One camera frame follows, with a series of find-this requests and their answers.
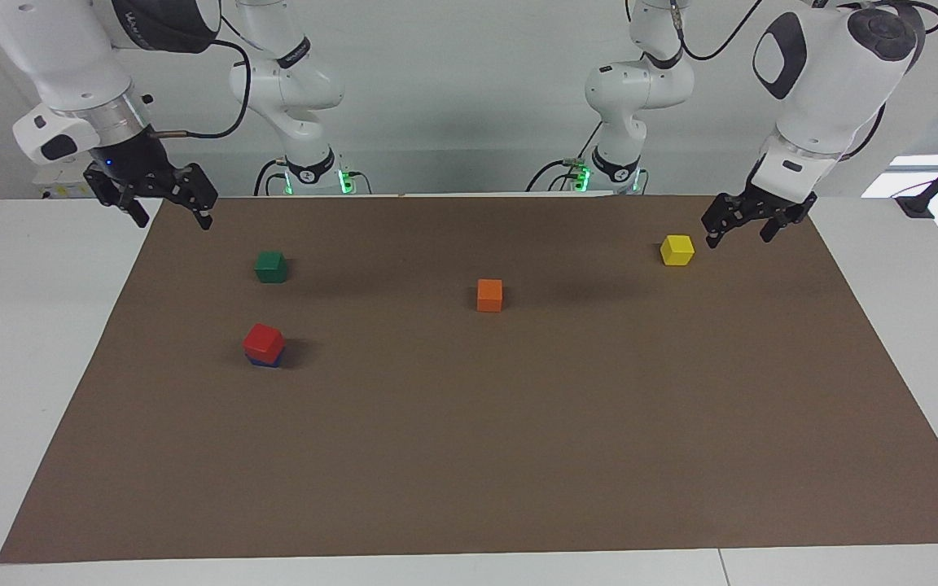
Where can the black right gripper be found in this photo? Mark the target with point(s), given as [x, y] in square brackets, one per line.
[131, 163]

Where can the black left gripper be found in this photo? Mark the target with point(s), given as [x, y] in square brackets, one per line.
[774, 203]

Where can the red wooden block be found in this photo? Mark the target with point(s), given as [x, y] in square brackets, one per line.
[264, 342]

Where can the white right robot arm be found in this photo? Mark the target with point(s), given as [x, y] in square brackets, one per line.
[54, 57]

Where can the yellow wooden block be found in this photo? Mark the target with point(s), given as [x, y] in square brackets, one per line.
[677, 250]

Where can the green wooden block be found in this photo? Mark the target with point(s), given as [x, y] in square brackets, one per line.
[270, 267]

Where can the blue wooden block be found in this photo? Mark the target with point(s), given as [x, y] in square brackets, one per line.
[267, 363]

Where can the orange wooden block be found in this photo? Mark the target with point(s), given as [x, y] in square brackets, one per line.
[489, 295]

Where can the brown table mat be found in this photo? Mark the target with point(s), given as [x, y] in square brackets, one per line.
[469, 448]

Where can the white wall socket box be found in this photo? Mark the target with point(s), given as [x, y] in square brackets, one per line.
[66, 189]

